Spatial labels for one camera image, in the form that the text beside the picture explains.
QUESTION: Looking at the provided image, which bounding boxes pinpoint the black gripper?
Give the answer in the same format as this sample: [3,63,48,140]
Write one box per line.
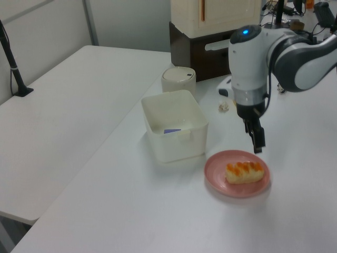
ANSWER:
[235,101,266,155]

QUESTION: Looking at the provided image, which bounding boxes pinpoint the orange glazed bread loaf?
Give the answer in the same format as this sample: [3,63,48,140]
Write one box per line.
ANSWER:
[225,161,265,184]

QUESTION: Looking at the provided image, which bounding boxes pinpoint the pink round plate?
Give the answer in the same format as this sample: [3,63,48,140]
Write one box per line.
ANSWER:
[204,149,272,198]

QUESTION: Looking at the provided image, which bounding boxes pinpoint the white square plastic bin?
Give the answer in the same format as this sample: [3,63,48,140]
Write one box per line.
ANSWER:
[141,89,209,163]

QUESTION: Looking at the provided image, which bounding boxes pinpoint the beige round lidded trash can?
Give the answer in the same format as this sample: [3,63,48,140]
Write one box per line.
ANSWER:
[161,66,197,98]

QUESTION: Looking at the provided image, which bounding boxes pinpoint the black stand with base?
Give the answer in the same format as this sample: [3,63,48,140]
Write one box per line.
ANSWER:
[263,0,291,30]

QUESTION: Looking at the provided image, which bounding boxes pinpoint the brown drawer box white handle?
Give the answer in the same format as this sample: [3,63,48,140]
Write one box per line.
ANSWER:
[168,21,234,83]

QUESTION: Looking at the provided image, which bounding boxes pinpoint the cream cabinet with copper handle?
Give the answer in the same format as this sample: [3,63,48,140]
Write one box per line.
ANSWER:
[170,0,262,38]

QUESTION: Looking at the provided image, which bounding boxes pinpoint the black camera pole with clamp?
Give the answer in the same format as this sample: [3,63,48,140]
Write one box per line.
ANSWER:
[0,20,35,98]

